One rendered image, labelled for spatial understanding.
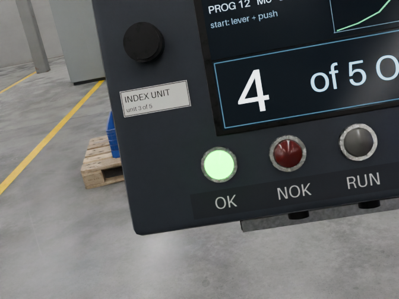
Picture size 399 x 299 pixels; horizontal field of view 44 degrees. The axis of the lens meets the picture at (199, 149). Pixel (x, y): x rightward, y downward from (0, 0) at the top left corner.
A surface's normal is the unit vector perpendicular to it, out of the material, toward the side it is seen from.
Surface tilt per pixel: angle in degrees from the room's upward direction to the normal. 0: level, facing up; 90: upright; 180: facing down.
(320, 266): 0
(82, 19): 90
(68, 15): 90
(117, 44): 75
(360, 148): 80
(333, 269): 0
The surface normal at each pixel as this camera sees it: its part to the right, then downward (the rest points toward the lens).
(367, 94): -0.07, 0.08
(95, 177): 0.12, 0.29
